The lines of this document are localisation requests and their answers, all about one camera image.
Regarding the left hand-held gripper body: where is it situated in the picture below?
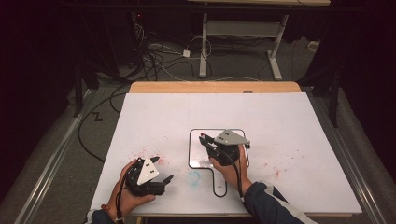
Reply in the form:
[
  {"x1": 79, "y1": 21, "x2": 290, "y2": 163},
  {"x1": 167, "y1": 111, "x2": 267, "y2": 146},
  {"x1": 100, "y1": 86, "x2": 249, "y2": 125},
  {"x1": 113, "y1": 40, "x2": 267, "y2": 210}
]
[{"x1": 124, "y1": 157, "x2": 166, "y2": 197}]

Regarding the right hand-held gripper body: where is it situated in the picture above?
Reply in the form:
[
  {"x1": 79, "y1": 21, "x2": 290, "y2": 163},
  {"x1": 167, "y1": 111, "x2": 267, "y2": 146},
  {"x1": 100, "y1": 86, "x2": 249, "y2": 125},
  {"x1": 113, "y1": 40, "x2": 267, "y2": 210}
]
[{"x1": 209, "y1": 128, "x2": 251, "y2": 167}]

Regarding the small paddle-shaped whiteboard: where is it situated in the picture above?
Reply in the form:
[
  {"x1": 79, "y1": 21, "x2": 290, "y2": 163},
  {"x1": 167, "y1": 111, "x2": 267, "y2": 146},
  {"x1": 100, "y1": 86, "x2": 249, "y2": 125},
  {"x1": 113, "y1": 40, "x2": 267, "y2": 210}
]
[{"x1": 188, "y1": 128, "x2": 250, "y2": 198}]

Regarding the person's left hand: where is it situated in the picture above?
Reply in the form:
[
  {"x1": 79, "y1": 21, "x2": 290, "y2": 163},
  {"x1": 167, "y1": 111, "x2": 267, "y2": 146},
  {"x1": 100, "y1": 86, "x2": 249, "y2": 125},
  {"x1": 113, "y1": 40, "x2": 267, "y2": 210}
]
[{"x1": 106, "y1": 159, "x2": 156, "y2": 218}]

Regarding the person's right hand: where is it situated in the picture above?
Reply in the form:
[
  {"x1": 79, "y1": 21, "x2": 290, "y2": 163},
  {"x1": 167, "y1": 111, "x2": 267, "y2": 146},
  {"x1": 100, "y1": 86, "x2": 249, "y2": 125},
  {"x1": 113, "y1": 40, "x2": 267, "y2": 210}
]
[{"x1": 208, "y1": 145, "x2": 253, "y2": 196}]

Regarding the large white table mat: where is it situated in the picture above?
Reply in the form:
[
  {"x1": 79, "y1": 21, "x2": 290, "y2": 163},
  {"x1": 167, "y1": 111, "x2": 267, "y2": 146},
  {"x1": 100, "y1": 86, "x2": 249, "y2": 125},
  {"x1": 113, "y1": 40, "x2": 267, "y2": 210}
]
[{"x1": 90, "y1": 92, "x2": 363, "y2": 217}]

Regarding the wooden table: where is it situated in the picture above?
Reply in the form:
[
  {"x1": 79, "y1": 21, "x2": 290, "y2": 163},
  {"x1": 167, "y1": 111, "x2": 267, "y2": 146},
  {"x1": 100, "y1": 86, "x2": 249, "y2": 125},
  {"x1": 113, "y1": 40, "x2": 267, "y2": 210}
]
[{"x1": 128, "y1": 80, "x2": 354, "y2": 218}]

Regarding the black metal stand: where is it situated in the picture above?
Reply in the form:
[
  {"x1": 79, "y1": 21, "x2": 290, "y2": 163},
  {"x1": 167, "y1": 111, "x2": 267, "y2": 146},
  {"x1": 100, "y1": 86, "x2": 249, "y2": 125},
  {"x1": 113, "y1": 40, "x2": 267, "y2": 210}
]
[
  {"x1": 72, "y1": 60, "x2": 84, "y2": 119},
  {"x1": 329, "y1": 69, "x2": 341, "y2": 129}
]

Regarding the small white box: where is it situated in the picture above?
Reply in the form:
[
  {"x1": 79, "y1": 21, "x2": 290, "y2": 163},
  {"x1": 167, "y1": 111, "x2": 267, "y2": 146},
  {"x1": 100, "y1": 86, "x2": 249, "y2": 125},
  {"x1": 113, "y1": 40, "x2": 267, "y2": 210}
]
[{"x1": 307, "y1": 39, "x2": 321, "y2": 53}]

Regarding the left hand-held gripper cable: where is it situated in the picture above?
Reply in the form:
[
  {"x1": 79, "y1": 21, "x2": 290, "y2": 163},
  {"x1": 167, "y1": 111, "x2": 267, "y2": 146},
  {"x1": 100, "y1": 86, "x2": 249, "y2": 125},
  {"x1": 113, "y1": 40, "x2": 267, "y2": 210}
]
[{"x1": 114, "y1": 163, "x2": 138, "y2": 224}]

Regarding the hand-held gripper cable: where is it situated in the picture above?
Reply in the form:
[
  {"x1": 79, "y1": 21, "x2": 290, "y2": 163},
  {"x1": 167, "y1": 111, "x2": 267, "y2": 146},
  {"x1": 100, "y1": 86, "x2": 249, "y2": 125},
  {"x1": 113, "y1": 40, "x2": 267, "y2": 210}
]
[
  {"x1": 224, "y1": 151, "x2": 246, "y2": 200},
  {"x1": 114, "y1": 163, "x2": 138, "y2": 224}
]

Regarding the right hand-held gripper cable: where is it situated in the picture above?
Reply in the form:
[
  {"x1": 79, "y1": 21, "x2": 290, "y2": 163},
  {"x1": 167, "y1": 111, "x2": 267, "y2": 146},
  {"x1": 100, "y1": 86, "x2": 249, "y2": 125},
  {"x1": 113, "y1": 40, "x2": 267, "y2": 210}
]
[{"x1": 224, "y1": 151, "x2": 246, "y2": 200}]

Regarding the red bracelet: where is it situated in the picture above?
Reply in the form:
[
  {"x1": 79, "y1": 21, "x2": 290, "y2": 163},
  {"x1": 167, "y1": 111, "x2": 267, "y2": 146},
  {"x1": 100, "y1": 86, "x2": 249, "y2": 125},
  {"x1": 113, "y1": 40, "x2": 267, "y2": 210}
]
[{"x1": 100, "y1": 203, "x2": 117, "y2": 218}]

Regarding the long black floor cable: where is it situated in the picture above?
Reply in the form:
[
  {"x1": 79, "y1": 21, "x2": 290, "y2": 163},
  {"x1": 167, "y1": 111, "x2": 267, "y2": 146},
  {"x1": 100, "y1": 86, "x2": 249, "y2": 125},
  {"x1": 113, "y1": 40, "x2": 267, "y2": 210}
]
[{"x1": 77, "y1": 83, "x2": 132, "y2": 164}]

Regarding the aluminium floor rail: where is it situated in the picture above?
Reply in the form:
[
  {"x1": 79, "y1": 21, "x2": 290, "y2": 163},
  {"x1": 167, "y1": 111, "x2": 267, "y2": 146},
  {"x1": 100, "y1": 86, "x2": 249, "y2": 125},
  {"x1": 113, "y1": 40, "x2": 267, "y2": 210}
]
[
  {"x1": 12, "y1": 89, "x2": 96, "y2": 224},
  {"x1": 309, "y1": 92, "x2": 389, "y2": 224}
]

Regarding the tangle of black floor cables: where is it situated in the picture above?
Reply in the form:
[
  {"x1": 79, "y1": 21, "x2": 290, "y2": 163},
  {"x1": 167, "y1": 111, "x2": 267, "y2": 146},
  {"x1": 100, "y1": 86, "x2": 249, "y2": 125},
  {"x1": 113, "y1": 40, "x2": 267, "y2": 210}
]
[{"x1": 118, "y1": 21, "x2": 216, "y2": 83}]

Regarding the white metal desk frame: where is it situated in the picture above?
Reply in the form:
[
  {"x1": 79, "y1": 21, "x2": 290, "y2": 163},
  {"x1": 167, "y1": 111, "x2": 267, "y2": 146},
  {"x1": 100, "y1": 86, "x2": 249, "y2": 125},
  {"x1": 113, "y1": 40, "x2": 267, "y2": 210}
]
[{"x1": 186, "y1": 0, "x2": 332, "y2": 82}]

